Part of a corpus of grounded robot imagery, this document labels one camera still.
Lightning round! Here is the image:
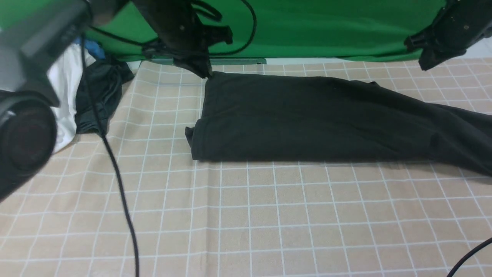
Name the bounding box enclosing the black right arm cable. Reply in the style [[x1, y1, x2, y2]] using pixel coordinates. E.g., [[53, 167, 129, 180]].
[[446, 237, 492, 277]]

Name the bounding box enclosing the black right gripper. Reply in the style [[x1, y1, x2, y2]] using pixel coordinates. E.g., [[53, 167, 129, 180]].
[[404, 0, 492, 71]]

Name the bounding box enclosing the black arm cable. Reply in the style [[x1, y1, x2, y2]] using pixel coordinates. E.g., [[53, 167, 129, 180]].
[[79, 0, 257, 277], [446, 237, 492, 277]]

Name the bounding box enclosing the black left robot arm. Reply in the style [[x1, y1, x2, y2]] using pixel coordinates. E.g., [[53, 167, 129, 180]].
[[0, 0, 233, 200]]

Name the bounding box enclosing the blue crumpled garment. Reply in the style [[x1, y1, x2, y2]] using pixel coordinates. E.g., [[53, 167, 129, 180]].
[[74, 37, 106, 60]]

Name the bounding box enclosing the dark gray long-sleeve shirt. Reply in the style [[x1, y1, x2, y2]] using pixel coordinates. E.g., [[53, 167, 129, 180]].
[[185, 72, 492, 176]]

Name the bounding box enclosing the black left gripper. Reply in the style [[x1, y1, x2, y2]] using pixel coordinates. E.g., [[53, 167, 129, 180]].
[[133, 0, 233, 78]]

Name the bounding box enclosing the green backdrop cloth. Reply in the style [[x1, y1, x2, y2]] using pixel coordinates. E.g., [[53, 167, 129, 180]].
[[0, 0, 446, 62]]

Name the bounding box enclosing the white crumpled shirt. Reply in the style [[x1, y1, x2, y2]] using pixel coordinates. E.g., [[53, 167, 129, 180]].
[[47, 43, 96, 153]]

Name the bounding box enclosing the dark gray crumpled garment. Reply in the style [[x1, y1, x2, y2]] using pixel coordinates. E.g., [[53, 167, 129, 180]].
[[75, 54, 134, 135]]

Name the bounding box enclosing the beige checkered tablecloth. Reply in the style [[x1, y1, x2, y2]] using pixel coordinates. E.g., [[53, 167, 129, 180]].
[[0, 62, 492, 277]]

